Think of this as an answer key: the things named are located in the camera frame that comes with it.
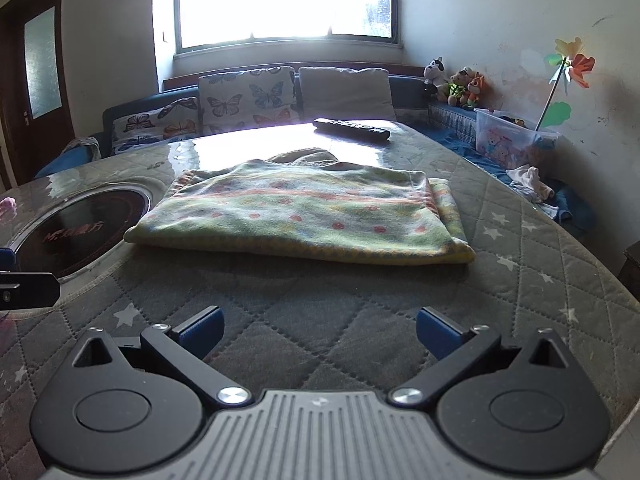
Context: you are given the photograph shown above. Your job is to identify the black remote control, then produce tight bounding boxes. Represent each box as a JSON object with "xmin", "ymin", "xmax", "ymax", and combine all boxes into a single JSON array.
[{"xmin": 313, "ymin": 117, "xmax": 391, "ymax": 145}]

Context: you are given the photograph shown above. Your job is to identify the floral patterned garment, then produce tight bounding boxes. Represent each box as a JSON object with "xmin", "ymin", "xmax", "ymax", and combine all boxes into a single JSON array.
[{"xmin": 123, "ymin": 146, "xmax": 476, "ymax": 265}]

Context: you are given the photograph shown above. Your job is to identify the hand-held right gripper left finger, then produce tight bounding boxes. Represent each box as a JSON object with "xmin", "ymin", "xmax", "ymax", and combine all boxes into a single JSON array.
[{"xmin": 71, "ymin": 305, "xmax": 251, "ymax": 406}]

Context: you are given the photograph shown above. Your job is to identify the white crumpled clothes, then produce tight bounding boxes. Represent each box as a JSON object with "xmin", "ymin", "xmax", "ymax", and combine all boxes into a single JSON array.
[{"xmin": 505, "ymin": 164, "xmax": 556, "ymax": 206}]

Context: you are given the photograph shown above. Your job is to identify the window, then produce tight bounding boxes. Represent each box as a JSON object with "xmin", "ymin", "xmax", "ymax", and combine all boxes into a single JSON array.
[{"xmin": 152, "ymin": 0, "xmax": 406, "ymax": 58}]

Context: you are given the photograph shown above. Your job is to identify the dark blue sofa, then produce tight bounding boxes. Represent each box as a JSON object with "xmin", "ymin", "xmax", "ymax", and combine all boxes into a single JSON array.
[{"xmin": 35, "ymin": 65, "xmax": 596, "ymax": 233}]

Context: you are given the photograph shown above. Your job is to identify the dark brown furniture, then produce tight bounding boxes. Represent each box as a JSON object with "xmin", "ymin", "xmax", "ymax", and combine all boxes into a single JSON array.
[{"xmin": 619, "ymin": 241, "xmax": 640, "ymax": 303}]

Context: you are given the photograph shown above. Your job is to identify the long butterfly print cushion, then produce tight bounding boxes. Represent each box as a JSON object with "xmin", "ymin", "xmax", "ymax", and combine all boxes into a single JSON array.
[{"xmin": 111, "ymin": 96, "xmax": 201, "ymax": 155}]

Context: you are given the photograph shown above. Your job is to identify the blue cloth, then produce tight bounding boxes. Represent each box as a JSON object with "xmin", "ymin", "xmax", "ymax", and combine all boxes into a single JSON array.
[{"xmin": 537, "ymin": 185, "xmax": 598, "ymax": 233}]

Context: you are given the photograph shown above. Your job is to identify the round black induction cooktop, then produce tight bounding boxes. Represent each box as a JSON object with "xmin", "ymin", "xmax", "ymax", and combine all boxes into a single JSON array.
[{"xmin": 9, "ymin": 185, "xmax": 152, "ymax": 281}]

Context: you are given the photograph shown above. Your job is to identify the black and white cow plush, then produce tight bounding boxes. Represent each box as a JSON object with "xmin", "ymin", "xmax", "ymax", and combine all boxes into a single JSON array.
[{"xmin": 422, "ymin": 56, "xmax": 448, "ymax": 101}]

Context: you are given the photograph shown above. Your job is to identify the blue grey folded blanket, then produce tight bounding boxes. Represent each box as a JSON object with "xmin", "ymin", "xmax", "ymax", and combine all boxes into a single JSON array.
[{"xmin": 60, "ymin": 135, "xmax": 103, "ymax": 163}]

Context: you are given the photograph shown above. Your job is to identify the clear plastic storage box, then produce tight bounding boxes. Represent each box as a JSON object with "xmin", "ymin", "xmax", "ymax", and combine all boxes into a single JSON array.
[{"xmin": 473, "ymin": 107, "xmax": 562, "ymax": 171}]

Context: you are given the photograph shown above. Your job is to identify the square butterfly print cushion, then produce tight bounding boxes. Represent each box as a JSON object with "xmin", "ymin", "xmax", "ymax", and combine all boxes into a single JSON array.
[{"xmin": 197, "ymin": 66, "xmax": 299, "ymax": 136}]

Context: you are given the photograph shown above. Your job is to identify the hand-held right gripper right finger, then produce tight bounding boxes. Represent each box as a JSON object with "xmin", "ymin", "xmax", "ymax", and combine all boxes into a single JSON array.
[{"xmin": 389, "ymin": 307, "xmax": 571, "ymax": 405}]

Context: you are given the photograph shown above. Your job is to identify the brown bear plush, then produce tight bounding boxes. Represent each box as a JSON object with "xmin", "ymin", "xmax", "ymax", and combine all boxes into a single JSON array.
[{"xmin": 446, "ymin": 66, "xmax": 473, "ymax": 107}]

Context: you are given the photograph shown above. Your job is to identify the orange fox plush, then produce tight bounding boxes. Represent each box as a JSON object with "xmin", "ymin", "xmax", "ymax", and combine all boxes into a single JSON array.
[{"xmin": 465, "ymin": 71, "xmax": 488, "ymax": 111}]

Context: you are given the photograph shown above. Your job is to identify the colourful pinwheel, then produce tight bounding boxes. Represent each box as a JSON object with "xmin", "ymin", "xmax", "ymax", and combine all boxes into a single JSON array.
[{"xmin": 534, "ymin": 36, "xmax": 597, "ymax": 132}]

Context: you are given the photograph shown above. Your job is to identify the dark brown door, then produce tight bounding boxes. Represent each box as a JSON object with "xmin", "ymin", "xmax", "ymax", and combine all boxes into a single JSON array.
[{"xmin": 0, "ymin": 0, "xmax": 76, "ymax": 188}]

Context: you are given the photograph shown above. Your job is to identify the plain beige cushion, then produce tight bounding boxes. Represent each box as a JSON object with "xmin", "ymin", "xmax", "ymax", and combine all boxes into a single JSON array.
[{"xmin": 298, "ymin": 66, "xmax": 398, "ymax": 123}]

